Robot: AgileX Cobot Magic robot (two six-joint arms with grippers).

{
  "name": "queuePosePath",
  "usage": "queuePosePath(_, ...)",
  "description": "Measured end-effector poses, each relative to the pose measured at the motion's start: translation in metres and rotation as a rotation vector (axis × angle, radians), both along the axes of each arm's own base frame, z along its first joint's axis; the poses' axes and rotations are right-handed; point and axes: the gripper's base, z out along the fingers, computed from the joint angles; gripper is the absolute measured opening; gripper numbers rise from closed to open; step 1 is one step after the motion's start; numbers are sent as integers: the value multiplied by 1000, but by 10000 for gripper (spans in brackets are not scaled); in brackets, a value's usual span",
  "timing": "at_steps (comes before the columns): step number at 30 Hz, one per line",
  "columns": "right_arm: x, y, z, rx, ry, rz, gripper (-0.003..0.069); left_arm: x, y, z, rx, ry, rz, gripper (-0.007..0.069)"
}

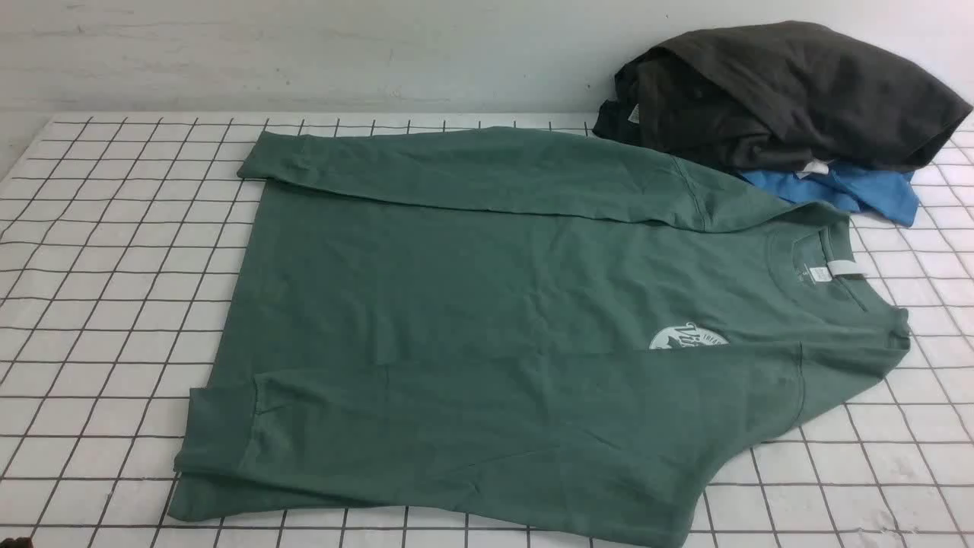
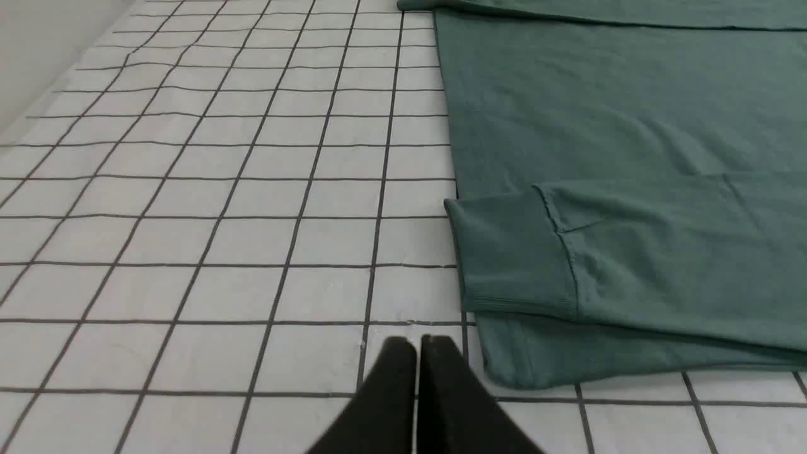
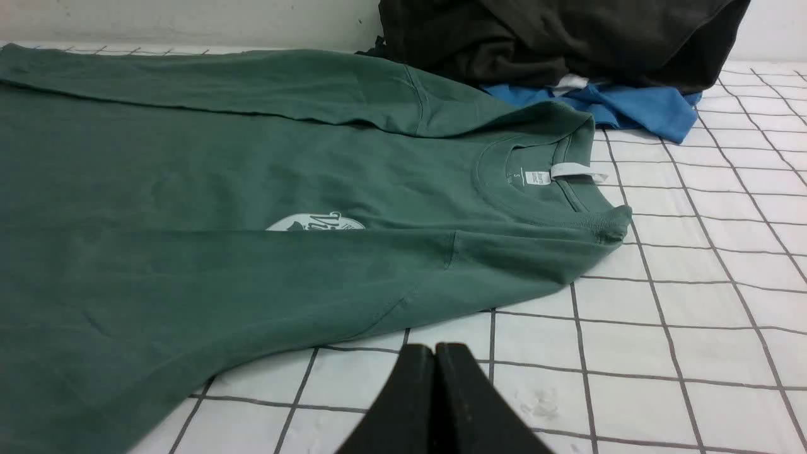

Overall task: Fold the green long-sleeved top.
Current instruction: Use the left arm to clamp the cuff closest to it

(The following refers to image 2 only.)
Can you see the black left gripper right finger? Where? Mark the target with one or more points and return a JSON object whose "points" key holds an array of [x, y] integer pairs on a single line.
{"points": [[455, 413]]}

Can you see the white grid-pattern table cloth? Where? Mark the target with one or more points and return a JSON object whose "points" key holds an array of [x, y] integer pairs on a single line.
{"points": [[220, 212]]}

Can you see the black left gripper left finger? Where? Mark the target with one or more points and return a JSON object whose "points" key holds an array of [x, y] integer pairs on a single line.
{"points": [[379, 417]]}

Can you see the green long-sleeve top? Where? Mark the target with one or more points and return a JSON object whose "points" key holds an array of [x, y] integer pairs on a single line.
{"points": [[631, 184]]}

